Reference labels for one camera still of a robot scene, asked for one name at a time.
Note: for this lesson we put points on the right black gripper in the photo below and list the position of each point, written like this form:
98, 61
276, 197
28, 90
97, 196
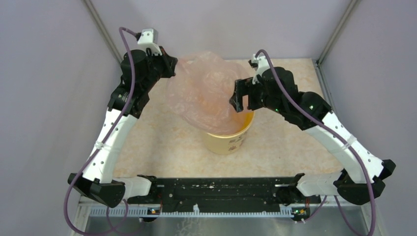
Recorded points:
245, 87

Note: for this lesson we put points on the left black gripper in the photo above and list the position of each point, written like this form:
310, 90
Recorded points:
168, 62

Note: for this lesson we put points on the translucent pink plastic bag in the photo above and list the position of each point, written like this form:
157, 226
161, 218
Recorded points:
201, 89

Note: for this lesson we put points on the yellow trash bin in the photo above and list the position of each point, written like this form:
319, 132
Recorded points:
227, 144

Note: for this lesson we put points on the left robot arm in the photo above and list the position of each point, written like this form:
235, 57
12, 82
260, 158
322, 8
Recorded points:
141, 70

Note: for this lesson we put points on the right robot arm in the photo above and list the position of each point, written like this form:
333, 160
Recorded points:
362, 176

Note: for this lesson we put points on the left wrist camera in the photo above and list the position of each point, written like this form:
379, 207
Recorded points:
147, 42

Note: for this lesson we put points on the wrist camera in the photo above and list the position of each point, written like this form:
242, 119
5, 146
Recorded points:
147, 42
260, 64

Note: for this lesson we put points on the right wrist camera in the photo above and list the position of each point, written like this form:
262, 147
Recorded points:
260, 64

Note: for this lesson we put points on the left aluminium frame post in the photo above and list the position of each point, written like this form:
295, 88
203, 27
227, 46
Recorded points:
94, 15

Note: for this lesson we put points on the aluminium frame post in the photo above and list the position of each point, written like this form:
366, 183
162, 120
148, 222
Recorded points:
94, 15
352, 6

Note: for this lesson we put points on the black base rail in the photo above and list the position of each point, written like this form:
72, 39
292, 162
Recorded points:
224, 195

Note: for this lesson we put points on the right aluminium frame post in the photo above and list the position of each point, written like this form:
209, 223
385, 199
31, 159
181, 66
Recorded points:
352, 6

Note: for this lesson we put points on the grey cable duct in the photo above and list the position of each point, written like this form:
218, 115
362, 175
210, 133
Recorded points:
152, 212

